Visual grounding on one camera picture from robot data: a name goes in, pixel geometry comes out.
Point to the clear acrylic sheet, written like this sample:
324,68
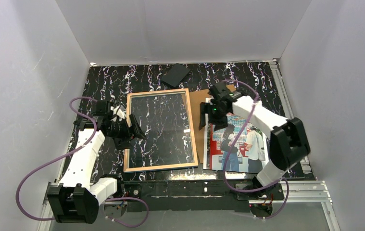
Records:
166,120

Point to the aluminium rail front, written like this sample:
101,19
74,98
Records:
307,206

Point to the brown cardboard backing board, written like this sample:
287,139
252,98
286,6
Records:
196,98

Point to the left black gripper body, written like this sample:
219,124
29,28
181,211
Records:
128,130

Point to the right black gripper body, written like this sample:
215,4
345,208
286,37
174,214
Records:
214,116

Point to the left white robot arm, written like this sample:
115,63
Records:
74,199

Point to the colour photo print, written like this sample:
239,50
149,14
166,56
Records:
248,155

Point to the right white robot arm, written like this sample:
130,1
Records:
288,139

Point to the aluminium rail right side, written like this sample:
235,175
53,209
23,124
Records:
278,78

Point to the black mounting base plate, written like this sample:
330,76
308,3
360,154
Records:
197,195

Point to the black foam block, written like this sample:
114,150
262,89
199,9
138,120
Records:
175,75

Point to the aluminium rail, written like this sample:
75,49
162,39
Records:
307,206
278,78

